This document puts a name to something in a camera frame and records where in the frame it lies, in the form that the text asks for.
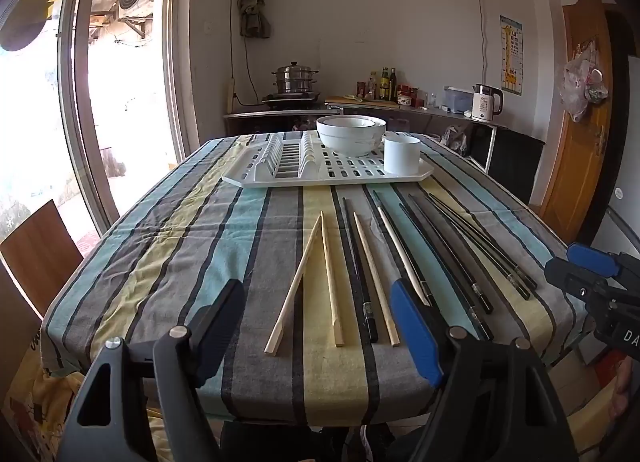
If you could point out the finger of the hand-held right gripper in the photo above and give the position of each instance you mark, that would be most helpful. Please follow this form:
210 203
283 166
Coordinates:
575 279
595 259

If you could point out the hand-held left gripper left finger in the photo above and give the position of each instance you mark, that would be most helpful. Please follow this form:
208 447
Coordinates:
220 332

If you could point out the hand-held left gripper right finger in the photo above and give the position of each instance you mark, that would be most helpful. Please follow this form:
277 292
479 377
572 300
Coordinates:
415 332

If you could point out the wooden chopstick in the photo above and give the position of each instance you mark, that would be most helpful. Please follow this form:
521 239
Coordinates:
332 287
375 277
396 242
294 284

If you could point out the black chopstick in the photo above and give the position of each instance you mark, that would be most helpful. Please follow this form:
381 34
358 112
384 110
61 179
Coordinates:
480 237
403 242
450 252
357 267
473 242
442 267

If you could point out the white cup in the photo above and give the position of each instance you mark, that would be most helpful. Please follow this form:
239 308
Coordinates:
401 157

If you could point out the striped tablecloth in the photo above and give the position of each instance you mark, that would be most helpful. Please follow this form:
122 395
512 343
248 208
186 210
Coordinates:
200 242

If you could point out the wooden door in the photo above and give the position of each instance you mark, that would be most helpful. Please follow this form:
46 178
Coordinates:
575 167

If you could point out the black panel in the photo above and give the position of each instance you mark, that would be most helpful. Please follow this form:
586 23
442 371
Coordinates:
515 167

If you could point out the hanging plastic bag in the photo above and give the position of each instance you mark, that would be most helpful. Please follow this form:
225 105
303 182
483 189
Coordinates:
580 87

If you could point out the white plastic dish rack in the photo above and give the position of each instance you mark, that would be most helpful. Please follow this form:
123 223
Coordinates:
310 172

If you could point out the plastic bags under counter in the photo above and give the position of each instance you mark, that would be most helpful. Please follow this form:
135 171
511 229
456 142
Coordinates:
454 137

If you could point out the white electric kettle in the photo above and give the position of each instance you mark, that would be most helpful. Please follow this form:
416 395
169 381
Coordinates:
485 105

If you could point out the wooden chair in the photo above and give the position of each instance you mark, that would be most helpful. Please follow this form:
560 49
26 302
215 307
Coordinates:
37 252

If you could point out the white bowl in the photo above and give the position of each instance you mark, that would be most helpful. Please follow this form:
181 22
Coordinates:
350 121
350 142

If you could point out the yellow printed cloth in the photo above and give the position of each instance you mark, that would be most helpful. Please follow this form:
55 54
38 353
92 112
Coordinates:
30 407

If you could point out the grey lidded plastic container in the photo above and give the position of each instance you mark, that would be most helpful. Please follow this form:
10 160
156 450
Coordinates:
457 100

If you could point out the giraffe height chart poster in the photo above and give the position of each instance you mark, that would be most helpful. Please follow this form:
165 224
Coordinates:
511 55

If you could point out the red sauce jar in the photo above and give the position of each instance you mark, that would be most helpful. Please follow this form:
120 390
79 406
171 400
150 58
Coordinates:
405 96

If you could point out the wooden cutting board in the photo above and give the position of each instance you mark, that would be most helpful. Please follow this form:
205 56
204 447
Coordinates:
360 101

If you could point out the dark sauce bottle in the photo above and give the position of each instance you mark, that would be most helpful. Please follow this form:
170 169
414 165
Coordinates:
394 87

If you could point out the black induction cooker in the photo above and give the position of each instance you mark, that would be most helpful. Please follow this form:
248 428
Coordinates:
292 97

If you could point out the yellow label sauce bottle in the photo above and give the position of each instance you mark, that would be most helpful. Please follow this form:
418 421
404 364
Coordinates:
384 87

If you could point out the red lid jar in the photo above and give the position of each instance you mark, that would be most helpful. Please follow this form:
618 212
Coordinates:
361 90

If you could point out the clear seasoning bottle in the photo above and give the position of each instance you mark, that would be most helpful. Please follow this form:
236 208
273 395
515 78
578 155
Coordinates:
372 87

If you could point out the steel steamer pot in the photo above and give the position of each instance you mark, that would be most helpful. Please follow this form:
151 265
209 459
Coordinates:
294 77

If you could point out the sliding glass door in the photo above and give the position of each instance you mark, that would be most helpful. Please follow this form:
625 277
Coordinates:
175 67

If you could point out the yellow black window sticker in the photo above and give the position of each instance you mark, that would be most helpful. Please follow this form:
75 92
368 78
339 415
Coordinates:
27 17

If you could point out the wall power strip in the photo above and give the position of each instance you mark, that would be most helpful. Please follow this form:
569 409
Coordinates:
231 95

